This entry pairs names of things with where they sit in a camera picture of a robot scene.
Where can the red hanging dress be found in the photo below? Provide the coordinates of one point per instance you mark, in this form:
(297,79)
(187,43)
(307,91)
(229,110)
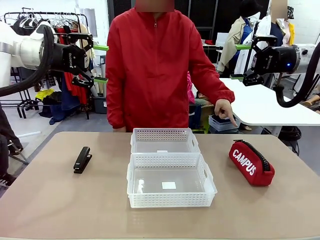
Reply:
(77,92)

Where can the person's left hand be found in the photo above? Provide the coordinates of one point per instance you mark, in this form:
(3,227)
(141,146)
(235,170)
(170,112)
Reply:
(223,108)

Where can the person's left forearm red sleeve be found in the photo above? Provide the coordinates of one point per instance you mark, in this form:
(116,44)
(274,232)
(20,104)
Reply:
(217,87)

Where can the navy CAMPUS pouch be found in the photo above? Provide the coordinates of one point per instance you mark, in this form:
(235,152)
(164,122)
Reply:
(218,120)

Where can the white workshop table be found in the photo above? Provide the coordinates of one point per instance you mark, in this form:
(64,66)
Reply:
(262,107)

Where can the white cardboard rolls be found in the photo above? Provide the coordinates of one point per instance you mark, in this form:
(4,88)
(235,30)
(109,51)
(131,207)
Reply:
(96,87)

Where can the green crate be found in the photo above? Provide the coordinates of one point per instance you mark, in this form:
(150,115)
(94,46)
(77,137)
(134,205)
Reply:
(206,125)

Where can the black bag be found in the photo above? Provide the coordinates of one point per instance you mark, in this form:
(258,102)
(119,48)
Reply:
(290,135)

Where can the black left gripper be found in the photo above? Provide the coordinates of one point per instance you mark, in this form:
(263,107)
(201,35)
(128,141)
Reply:
(70,58)

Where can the black stapler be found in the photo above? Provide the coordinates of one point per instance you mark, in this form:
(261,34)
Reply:
(81,160)

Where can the pink cloth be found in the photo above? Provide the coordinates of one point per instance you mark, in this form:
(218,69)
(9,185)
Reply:
(190,92)

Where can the navy blue garment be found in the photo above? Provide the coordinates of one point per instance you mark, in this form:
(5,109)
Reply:
(68,100)

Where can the mannequin in beige coat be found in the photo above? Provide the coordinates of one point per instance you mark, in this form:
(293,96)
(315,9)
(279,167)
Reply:
(235,42)

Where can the person torso in red jacket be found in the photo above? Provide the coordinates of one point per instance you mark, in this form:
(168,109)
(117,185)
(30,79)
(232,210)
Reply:
(155,75)

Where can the grey storage bin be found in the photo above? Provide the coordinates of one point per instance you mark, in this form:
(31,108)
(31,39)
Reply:
(100,105)

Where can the black hanging garment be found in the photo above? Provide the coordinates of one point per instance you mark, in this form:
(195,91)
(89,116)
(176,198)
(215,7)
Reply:
(22,25)

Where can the background person with blurred face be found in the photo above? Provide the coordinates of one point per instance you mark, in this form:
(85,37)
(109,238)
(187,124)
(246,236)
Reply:
(276,32)

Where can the beige hanging garment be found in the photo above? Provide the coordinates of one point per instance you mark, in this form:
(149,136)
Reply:
(82,28)

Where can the white rectangular label sticker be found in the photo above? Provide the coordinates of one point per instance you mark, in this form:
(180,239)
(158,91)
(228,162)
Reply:
(162,151)
(169,185)

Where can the clear plastic storage box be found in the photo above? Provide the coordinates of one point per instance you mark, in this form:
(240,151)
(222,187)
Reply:
(220,126)

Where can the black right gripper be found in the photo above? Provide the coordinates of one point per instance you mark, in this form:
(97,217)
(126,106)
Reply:
(275,60)

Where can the seated bystander in dark trousers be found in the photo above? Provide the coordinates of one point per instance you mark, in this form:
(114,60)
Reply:
(5,130)

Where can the white perforated plastic basket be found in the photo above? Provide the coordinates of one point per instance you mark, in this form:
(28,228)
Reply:
(163,135)
(170,200)

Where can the black clothes rack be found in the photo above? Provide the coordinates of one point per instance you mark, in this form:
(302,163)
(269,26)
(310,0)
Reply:
(88,105)

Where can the person's right forearm red sleeve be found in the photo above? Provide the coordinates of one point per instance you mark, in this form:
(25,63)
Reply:
(115,110)

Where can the torn white sticker remnant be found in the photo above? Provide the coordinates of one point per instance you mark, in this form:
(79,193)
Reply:
(140,186)

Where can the person's right hand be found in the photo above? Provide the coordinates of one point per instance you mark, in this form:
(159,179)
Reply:
(119,129)

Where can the red CAMPUS pencil case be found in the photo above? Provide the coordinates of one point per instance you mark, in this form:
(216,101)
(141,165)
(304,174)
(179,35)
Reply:
(250,172)

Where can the yellow cloth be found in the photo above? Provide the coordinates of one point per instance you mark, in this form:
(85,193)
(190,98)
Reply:
(45,93)

